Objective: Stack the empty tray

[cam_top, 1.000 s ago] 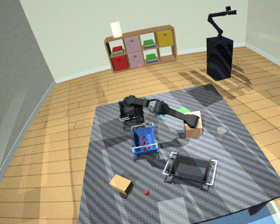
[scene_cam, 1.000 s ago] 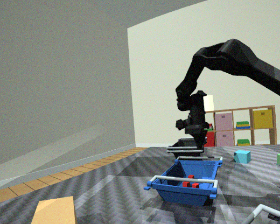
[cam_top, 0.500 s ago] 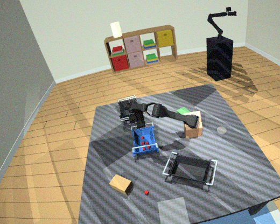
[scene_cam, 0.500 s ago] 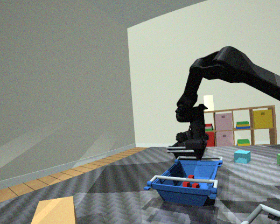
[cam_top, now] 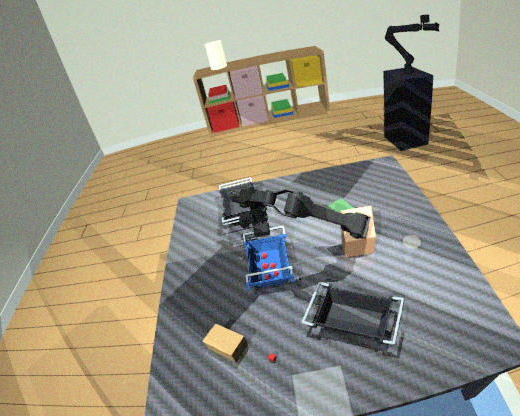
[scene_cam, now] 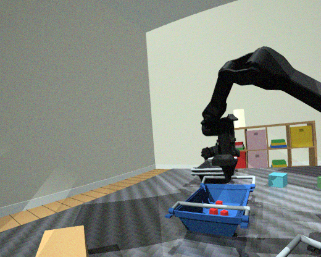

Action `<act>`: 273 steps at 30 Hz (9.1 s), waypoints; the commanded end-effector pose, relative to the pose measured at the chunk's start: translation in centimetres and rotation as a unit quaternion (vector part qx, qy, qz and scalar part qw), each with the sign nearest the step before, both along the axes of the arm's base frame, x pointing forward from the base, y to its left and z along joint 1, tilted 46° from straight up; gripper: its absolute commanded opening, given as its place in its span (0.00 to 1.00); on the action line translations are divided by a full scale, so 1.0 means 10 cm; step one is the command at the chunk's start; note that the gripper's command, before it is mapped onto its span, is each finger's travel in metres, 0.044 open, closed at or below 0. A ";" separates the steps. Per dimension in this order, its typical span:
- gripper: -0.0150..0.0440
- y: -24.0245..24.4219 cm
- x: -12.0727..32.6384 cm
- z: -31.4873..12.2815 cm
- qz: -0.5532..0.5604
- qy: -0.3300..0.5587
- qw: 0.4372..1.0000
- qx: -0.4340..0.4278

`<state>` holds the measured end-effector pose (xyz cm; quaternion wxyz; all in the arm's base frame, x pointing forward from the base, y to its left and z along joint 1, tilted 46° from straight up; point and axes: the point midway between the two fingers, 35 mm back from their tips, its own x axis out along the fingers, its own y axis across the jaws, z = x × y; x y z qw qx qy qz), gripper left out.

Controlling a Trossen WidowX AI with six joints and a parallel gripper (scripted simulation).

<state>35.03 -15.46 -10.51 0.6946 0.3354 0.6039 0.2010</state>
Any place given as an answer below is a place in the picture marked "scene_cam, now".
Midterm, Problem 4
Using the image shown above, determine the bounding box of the teal block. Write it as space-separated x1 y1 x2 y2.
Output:
268 172 288 188

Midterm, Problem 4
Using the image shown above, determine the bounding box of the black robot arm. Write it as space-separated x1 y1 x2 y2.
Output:
201 46 321 137

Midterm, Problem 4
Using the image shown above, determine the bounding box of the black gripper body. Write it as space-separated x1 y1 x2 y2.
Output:
212 135 240 166

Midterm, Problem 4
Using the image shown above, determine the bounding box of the blue plastic tray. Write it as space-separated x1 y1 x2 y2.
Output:
165 183 256 237

